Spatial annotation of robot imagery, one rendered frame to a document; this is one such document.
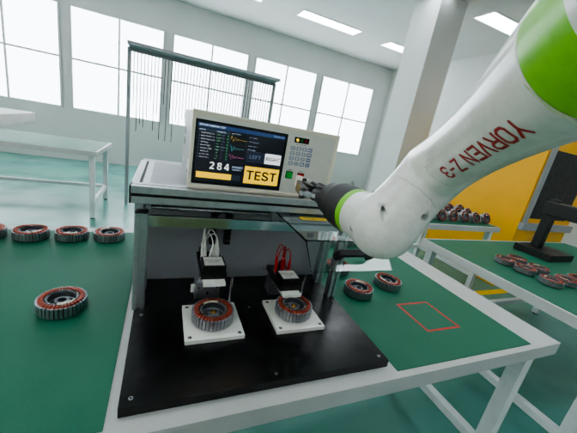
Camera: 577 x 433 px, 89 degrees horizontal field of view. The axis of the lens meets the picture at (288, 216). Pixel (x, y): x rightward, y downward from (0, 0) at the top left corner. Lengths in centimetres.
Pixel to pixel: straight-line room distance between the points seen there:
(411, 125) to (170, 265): 412
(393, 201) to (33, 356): 81
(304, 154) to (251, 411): 67
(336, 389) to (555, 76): 72
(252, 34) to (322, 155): 664
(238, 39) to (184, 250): 661
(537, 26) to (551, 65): 3
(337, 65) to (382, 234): 781
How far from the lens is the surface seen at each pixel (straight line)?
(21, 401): 81
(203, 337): 83
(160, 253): 104
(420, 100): 477
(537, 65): 27
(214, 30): 733
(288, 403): 76
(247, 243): 107
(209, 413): 72
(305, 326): 91
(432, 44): 488
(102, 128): 721
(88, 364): 84
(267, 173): 88
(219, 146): 83
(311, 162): 92
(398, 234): 48
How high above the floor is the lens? 131
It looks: 16 degrees down
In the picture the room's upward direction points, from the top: 10 degrees clockwise
